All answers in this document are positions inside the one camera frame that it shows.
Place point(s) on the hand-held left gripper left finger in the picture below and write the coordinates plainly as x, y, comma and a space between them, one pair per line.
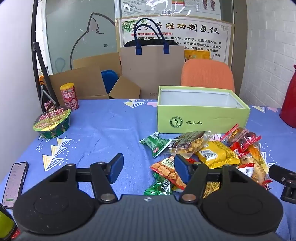
116, 168

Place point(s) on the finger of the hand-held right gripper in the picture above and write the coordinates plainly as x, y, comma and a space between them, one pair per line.
278, 173

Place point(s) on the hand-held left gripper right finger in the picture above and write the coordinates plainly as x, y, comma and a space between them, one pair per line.
181, 170

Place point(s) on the yellow packet with barcode sticker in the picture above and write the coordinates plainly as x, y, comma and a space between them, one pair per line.
219, 154

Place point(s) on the light green cardboard box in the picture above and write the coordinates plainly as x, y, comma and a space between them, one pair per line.
208, 120

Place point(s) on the orange fried snack packet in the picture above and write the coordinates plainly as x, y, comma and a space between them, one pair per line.
165, 170

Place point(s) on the green crinkled snack packet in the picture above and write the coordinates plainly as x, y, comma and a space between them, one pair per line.
159, 185

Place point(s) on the orange red snack packet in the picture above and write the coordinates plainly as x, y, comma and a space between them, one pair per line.
254, 162

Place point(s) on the clear packet of brown nuts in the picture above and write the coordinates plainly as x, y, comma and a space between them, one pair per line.
189, 142

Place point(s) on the green pea snack packet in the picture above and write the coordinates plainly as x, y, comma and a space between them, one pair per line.
155, 143

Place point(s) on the blue printed tablecloth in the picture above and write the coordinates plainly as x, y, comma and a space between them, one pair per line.
104, 129

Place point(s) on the red clear sausage packet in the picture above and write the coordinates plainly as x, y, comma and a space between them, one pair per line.
240, 136

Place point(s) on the red thermos jug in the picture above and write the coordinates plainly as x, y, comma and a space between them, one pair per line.
290, 102

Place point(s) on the green instant noodle bowl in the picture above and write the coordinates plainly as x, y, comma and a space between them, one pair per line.
52, 120

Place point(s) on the red snack can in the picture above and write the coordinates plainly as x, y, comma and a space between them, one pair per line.
69, 97

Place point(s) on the open cardboard box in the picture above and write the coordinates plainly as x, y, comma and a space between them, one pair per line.
76, 81

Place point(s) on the orange chair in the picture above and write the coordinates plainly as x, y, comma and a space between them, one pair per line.
205, 74

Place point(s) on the black smartphone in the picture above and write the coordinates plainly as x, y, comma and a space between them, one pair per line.
15, 183

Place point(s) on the yellow green object black rim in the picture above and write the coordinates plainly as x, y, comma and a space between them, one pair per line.
5, 222

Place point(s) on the wall poster board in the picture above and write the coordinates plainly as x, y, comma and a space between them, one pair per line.
208, 30

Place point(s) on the laminated wall poster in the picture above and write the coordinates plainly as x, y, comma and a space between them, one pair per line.
150, 8

